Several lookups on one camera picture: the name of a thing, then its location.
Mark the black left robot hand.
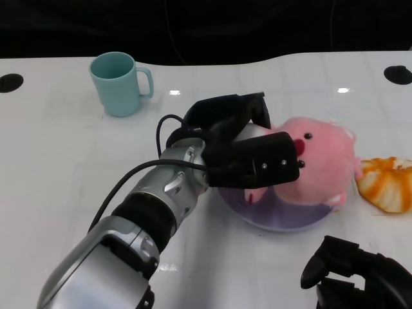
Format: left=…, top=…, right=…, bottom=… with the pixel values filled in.
left=185, top=92, right=272, bottom=189

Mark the orange striped bread bun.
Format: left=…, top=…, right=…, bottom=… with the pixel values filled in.
left=355, top=156, right=412, bottom=214

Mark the thin dark hanging cable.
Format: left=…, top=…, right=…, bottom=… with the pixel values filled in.
left=328, top=0, right=336, bottom=52

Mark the black round table grommet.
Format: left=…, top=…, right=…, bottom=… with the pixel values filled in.
left=0, top=73, right=24, bottom=93
left=383, top=65, right=412, bottom=86

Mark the black backdrop cloth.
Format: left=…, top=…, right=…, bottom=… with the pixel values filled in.
left=0, top=0, right=412, bottom=67

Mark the purple plastic plate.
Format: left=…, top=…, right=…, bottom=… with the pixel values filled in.
left=218, top=186, right=337, bottom=233

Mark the pink plush beaver doll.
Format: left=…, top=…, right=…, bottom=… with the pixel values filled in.
left=236, top=116, right=363, bottom=207

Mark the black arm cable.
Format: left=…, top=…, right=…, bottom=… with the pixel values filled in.
left=87, top=114, right=210, bottom=233

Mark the teal plastic mug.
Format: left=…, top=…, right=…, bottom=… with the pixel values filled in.
left=89, top=51, right=155, bottom=118

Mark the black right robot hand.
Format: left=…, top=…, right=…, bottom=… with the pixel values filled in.
left=300, top=235, right=412, bottom=309

